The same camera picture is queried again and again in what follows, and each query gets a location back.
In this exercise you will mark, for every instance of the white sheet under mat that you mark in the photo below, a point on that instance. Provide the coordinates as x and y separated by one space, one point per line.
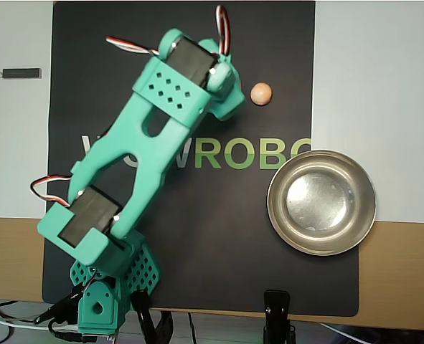
376 107

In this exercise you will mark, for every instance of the small orange ball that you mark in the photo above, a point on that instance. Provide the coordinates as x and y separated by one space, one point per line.
261 94

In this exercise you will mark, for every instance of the teal 3D-printed robot arm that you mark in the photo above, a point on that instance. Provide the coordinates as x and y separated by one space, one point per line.
154 172

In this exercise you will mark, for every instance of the black WOWROBO mat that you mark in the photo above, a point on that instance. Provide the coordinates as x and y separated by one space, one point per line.
197 251

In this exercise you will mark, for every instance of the black USB stick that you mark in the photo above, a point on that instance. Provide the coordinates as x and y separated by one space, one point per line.
19 73

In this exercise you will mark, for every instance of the teal gripper with servo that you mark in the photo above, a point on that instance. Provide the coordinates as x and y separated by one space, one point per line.
230 106

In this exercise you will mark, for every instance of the black clamp with lever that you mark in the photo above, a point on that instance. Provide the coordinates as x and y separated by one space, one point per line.
54 311

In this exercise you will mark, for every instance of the round metal bowl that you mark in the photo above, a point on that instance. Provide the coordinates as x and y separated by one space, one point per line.
321 202

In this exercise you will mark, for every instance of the black clamp right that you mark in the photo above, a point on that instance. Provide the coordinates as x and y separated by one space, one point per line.
277 315

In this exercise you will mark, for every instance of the black C-clamp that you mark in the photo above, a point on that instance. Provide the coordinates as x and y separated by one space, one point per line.
141 315

